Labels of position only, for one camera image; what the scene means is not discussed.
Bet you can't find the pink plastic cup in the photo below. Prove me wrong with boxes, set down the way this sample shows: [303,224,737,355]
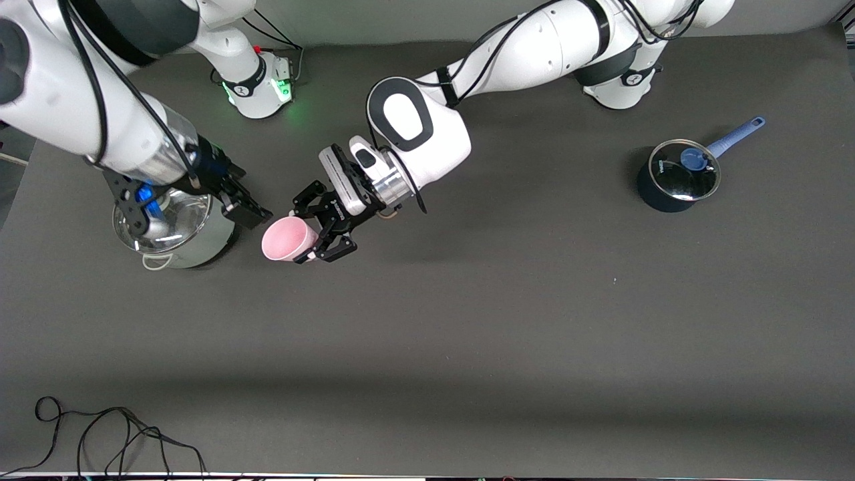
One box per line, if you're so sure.
[261,215,320,263]

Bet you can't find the pale grey stock pot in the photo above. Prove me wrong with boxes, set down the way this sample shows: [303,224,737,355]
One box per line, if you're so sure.
[112,187,236,271]

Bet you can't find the glass lid with wooden knob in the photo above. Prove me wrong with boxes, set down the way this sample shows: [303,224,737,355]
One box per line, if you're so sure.
[112,188,214,253]

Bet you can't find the dark blue saucepan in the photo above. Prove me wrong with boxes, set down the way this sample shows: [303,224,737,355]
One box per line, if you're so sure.
[637,117,767,213]

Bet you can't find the glass lid with blue knob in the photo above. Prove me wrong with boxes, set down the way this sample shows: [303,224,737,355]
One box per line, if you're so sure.
[649,139,722,201]

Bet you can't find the black cable along right arm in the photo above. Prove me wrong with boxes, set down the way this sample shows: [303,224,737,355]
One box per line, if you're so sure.
[57,0,201,188]

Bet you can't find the black right arm base cables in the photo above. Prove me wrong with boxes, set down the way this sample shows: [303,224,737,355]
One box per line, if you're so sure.
[240,10,306,86]

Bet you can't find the thin black loose cable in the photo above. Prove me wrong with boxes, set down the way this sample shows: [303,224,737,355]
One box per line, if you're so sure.
[0,396,208,478]

